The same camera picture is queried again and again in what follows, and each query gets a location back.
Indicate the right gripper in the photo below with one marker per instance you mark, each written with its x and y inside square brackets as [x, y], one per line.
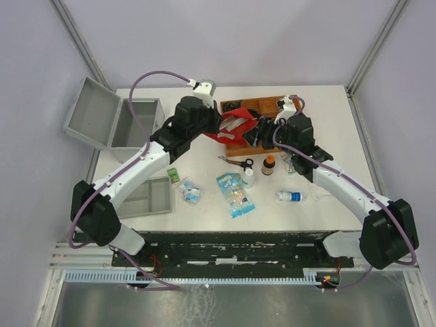
[262, 131]

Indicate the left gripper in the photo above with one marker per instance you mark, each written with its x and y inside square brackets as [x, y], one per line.
[216, 118]

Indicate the red first aid pouch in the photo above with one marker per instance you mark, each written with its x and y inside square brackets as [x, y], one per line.
[235, 123]

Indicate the colourful bandage packet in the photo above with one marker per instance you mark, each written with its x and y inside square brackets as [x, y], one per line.
[287, 160]

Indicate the alcohol wipes plastic bag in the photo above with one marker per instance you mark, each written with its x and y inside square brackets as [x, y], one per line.
[189, 191]

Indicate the white gauze packet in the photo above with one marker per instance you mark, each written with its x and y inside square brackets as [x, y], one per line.
[319, 193]

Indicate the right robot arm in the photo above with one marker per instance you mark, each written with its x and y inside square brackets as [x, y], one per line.
[388, 233]

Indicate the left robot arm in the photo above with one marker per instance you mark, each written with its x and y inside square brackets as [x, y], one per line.
[94, 205]

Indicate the rolled tie green pattern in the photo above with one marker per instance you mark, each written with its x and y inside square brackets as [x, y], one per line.
[229, 106]

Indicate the wooden compartment tray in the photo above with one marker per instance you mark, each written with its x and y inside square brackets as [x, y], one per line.
[260, 106]

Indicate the brown bottle orange cap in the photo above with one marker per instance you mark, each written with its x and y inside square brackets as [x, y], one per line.
[268, 165]

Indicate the small white bottle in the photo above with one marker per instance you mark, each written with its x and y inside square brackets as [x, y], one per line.
[247, 179]

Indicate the small green packet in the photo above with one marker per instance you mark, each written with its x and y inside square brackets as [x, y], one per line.
[174, 176]

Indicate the lying white blue bottle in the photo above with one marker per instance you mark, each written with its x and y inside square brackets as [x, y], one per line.
[288, 196]

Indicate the blue cotton swab packet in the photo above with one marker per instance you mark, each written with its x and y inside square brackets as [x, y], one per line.
[239, 202]

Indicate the grey plastic insert tray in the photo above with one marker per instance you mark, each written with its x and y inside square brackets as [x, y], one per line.
[153, 197]

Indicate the grey open metal box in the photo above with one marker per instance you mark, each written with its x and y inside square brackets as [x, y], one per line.
[102, 119]

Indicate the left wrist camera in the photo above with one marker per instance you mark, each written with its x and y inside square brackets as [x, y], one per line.
[203, 90]

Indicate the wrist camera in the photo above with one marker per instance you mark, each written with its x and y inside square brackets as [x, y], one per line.
[288, 106]
[203, 90]

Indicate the black handled scissors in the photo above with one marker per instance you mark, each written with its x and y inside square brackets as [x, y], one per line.
[244, 164]

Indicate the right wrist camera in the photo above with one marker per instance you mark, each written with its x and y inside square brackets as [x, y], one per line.
[288, 106]

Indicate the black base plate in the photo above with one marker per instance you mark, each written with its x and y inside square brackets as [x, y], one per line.
[231, 254]

